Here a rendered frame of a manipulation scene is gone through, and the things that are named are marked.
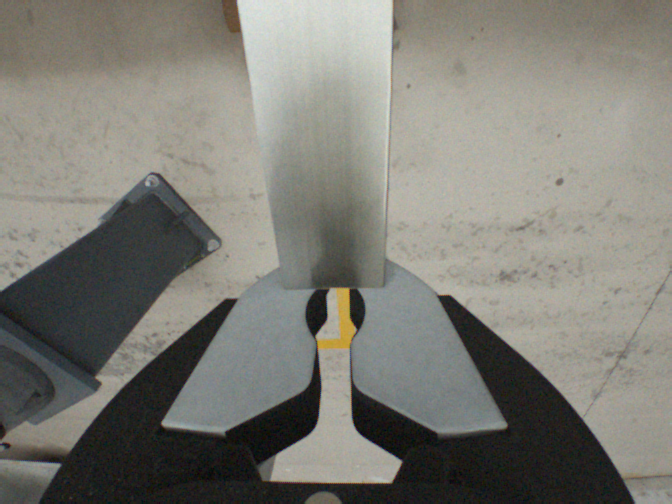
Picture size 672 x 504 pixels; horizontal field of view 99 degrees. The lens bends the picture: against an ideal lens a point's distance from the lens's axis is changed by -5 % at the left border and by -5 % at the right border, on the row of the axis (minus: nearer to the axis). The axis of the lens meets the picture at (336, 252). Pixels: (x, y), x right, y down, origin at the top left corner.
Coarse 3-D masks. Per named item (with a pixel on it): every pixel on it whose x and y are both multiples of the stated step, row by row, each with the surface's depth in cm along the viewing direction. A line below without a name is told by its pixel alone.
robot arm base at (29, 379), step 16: (0, 352) 49; (16, 352) 51; (0, 368) 48; (16, 368) 50; (32, 368) 52; (0, 384) 48; (16, 384) 49; (32, 384) 51; (48, 384) 54; (0, 400) 47; (16, 400) 49; (32, 400) 53; (48, 400) 55; (0, 416) 47; (16, 416) 50; (32, 416) 54; (0, 432) 47
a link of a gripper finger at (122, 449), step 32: (224, 320) 8; (192, 352) 7; (128, 384) 6; (160, 384) 6; (96, 416) 6; (128, 416) 6; (160, 416) 6; (96, 448) 5; (128, 448) 5; (160, 448) 5; (192, 448) 5; (64, 480) 5; (96, 480) 5; (128, 480) 5; (160, 480) 5; (192, 480) 5
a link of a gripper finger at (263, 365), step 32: (256, 288) 9; (256, 320) 8; (288, 320) 8; (320, 320) 10; (224, 352) 7; (256, 352) 7; (288, 352) 7; (192, 384) 6; (224, 384) 6; (256, 384) 6; (288, 384) 6; (320, 384) 8; (192, 416) 6; (224, 416) 6; (256, 416) 6; (288, 416) 6; (256, 448) 6
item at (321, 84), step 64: (256, 0) 6; (320, 0) 6; (384, 0) 6; (256, 64) 6; (320, 64) 6; (384, 64) 6; (256, 128) 7; (320, 128) 7; (384, 128) 7; (320, 192) 7; (384, 192) 7; (320, 256) 8; (384, 256) 8
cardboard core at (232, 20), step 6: (222, 0) 67; (228, 0) 67; (234, 0) 67; (222, 6) 67; (228, 6) 67; (234, 6) 67; (228, 12) 68; (234, 12) 68; (228, 18) 68; (234, 18) 68; (228, 24) 70; (234, 24) 70; (234, 30) 72; (240, 30) 72
